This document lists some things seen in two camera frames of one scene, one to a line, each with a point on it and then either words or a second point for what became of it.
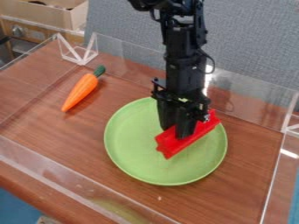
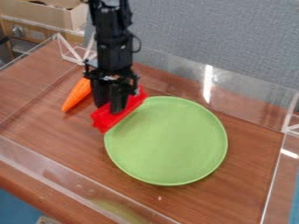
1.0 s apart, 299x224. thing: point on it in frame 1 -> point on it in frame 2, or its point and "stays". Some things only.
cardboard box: (66, 14) stays
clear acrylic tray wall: (100, 149) stays
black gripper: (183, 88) -> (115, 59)
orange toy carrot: (83, 88) stays
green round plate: (131, 146) stays
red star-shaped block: (169, 143) -> (103, 117)
